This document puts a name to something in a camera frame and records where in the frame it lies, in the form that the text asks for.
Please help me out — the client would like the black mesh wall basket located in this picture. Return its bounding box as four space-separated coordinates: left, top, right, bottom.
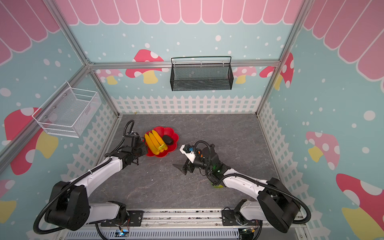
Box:
170 56 234 91

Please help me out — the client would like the white wire wall basket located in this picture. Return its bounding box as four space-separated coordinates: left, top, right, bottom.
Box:
32 82 102 138

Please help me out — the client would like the yellow fake banana bunch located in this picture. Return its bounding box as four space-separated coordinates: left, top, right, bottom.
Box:
145 129 169 158

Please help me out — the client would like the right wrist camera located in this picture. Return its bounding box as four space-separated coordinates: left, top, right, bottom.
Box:
180 145 196 163

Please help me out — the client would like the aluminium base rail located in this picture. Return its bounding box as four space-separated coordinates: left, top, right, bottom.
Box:
89 208 304 230

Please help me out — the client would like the dark fake avocado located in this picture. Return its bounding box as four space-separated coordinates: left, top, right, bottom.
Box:
162 135 174 146

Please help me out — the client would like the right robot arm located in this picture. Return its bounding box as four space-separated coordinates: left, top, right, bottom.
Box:
174 141 312 233

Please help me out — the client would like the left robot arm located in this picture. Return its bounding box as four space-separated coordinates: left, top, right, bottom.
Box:
33 120 148 235

